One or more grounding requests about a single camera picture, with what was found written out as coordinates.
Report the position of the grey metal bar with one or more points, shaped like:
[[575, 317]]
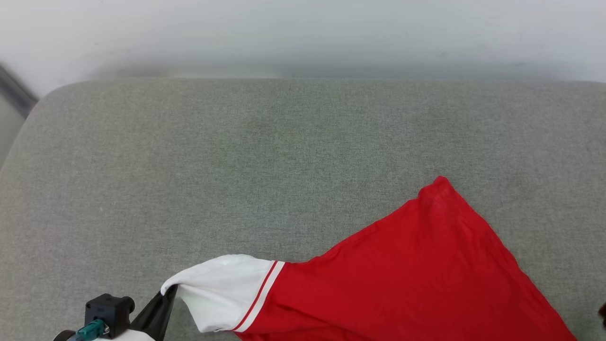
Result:
[[16, 92]]

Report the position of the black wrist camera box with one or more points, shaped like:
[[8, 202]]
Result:
[[110, 312]]

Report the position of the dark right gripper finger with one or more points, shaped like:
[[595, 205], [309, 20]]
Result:
[[603, 316]]

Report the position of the grey fabric bed surface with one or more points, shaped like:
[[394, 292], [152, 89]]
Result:
[[236, 166]]

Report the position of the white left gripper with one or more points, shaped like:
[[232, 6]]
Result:
[[123, 336]]

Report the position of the red and white garment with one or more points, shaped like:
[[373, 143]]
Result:
[[402, 284]]

